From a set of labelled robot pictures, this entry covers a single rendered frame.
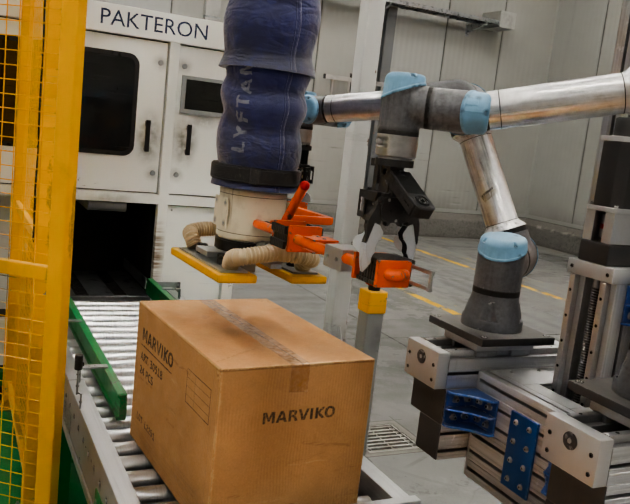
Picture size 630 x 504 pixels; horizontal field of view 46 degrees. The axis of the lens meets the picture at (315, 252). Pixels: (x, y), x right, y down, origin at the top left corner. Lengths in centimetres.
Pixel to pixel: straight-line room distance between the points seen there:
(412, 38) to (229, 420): 1076
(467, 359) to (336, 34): 989
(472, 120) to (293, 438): 85
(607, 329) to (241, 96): 98
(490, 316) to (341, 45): 983
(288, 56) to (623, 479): 113
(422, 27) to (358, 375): 1067
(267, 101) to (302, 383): 66
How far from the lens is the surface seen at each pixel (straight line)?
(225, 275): 171
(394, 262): 134
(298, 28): 180
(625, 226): 174
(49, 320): 226
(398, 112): 134
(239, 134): 180
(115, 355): 299
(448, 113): 134
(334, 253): 147
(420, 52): 1222
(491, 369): 189
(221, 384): 163
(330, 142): 1145
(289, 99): 181
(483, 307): 187
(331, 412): 179
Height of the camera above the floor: 147
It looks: 9 degrees down
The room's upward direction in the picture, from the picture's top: 6 degrees clockwise
